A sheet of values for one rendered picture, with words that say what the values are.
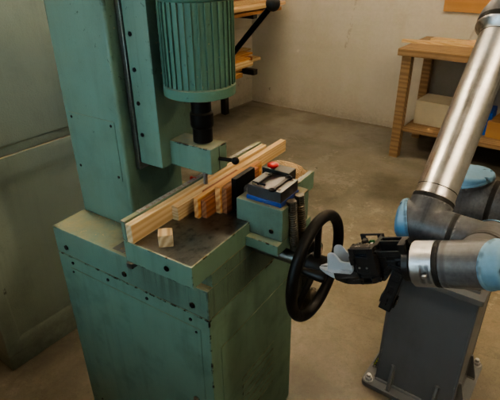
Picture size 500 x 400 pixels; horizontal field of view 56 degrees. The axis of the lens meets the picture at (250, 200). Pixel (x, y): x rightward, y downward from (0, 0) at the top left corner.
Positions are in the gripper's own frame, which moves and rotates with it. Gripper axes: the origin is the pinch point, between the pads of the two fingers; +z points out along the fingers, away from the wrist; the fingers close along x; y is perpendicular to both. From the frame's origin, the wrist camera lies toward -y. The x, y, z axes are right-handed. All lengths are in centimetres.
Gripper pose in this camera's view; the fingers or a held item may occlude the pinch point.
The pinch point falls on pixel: (326, 270)
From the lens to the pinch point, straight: 108.4
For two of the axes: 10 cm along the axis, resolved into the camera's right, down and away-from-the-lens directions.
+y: -3.0, -9.1, -2.8
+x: -5.5, 4.0, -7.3
